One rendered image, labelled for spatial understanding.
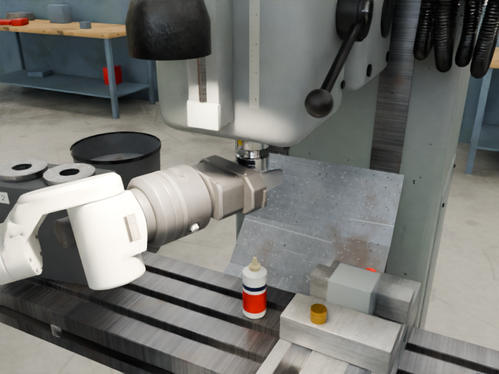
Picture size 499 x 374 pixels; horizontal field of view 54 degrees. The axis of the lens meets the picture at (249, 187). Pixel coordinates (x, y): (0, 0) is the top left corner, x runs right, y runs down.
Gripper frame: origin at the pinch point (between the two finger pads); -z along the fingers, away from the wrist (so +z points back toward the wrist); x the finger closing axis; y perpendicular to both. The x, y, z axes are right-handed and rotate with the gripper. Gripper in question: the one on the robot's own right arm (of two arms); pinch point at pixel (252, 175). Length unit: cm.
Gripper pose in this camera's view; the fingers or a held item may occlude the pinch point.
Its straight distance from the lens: 70.2
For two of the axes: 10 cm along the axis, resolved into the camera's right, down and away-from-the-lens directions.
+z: -7.3, 2.7, -6.2
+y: -0.1, 9.2, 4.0
